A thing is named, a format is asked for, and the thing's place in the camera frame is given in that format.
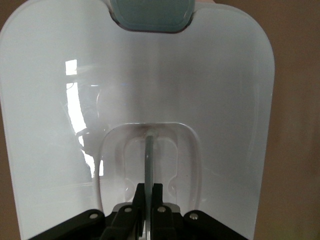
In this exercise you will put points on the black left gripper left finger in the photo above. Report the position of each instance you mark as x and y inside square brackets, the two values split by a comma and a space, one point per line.
[125, 220]

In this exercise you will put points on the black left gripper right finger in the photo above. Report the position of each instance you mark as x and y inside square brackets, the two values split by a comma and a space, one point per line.
[165, 222]

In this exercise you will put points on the white box lid grey clips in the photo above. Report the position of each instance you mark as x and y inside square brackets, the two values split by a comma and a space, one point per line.
[175, 87]

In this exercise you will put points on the pink translucent plastic box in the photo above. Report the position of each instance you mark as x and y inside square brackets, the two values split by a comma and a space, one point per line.
[206, 1]

